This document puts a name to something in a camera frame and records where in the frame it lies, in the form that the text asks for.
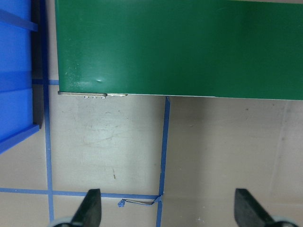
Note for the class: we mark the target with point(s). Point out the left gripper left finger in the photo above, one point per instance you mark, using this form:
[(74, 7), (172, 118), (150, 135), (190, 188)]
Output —
[(89, 212)]

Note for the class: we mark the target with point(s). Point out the green conveyor belt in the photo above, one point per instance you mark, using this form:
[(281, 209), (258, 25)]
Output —
[(215, 48)]

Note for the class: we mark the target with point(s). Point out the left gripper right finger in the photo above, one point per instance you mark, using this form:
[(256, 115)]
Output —
[(248, 212)]

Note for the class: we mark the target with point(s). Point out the blue bin with buttons start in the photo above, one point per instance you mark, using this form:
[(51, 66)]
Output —
[(19, 44)]

